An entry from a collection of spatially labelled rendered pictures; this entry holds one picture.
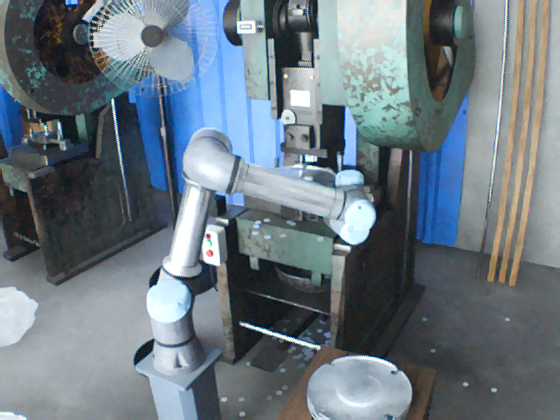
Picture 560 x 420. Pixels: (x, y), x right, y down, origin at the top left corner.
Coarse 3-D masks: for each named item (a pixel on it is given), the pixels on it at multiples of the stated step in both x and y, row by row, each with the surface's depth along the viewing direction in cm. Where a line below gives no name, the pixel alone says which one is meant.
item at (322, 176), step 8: (280, 168) 189; (288, 168) 190; (296, 168) 189; (312, 168) 188; (320, 168) 187; (296, 176) 179; (304, 176) 179; (312, 176) 179; (320, 176) 180; (328, 176) 179; (328, 184) 172
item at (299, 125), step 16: (304, 64) 169; (288, 80) 170; (304, 80) 166; (288, 96) 172; (304, 96) 168; (288, 112) 173; (304, 112) 171; (288, 128) 173; (304, 128) 170; (320, 128) 170; (288, 144) 175; (304, 144) 172; (320, 144) 172
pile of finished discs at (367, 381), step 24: (336, 360) 145; (360, 360) 145; (384, 360) 143; (312, 384) 137; (336, 384) 136; (360, 384) 134; (384, 384) 134; (408, 384) 133; (312, 408) 129; (336, 408) 127; (360, 408) 126; (384, 408) 126; (408, 408) 126
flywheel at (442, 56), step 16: (432, 0) 139; (448, 0) 136; (432, 16) 137; (448, 16) 135; (464, 16) 139; (432, 32) 140; (448, 32) 137; (464, 32) 141; (432, 48) 161; (448, 48) 161; (432, 64) 164; (448, 64) 170; (448, 80) 170
